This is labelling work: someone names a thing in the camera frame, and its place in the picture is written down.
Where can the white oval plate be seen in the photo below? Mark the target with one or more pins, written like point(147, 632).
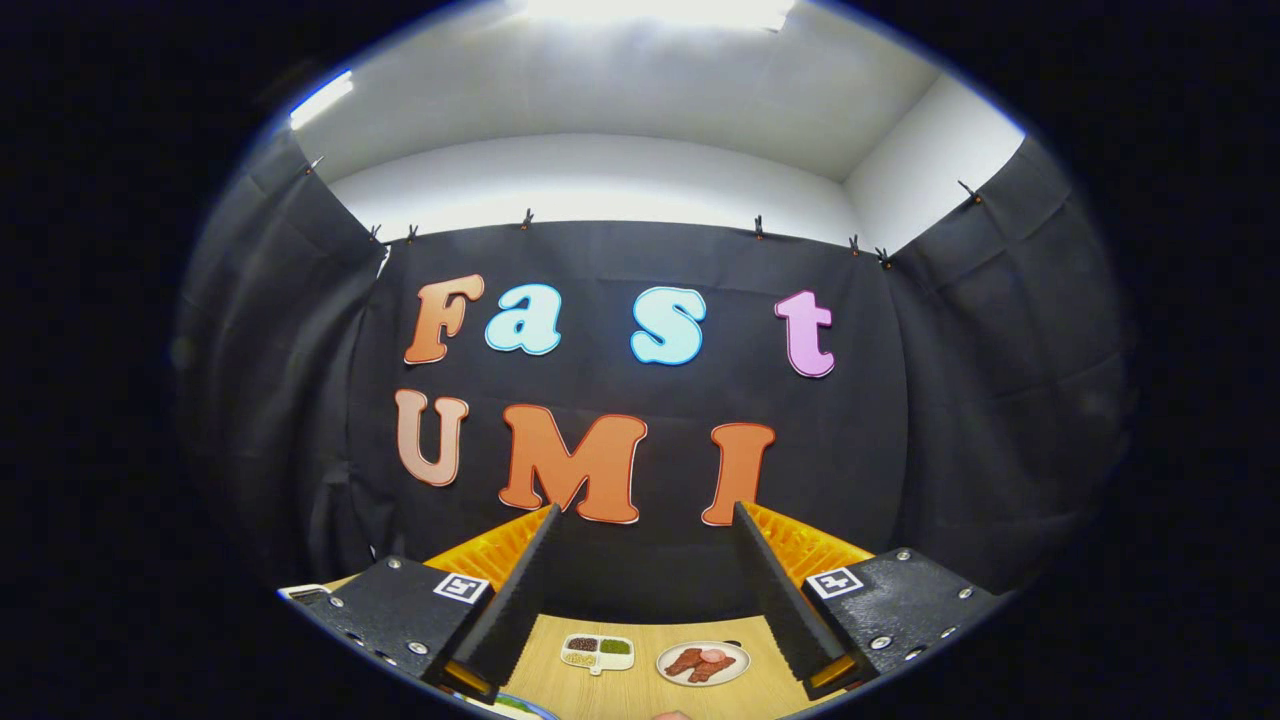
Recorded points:
point(738, 662)

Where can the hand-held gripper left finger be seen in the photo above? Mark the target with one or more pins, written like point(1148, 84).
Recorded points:
point(520, 600)

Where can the row of black clips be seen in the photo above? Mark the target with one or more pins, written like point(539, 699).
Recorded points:
point(758, 227)

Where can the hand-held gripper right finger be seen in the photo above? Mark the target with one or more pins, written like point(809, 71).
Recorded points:
point(780, 600)

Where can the red sausage slice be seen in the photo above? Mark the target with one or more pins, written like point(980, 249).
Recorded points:
point(714, 656)

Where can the blue plate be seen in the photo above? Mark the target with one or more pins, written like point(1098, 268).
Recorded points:
point(545, 714)

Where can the brown meat piece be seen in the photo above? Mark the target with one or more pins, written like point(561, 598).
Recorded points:
point(683, 662)
point(712, 670)

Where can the white toaster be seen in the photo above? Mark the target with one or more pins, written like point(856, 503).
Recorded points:
point(300, 591)

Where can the white divided condiment dish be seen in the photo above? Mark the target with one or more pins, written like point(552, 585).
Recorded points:
point(597, 657)

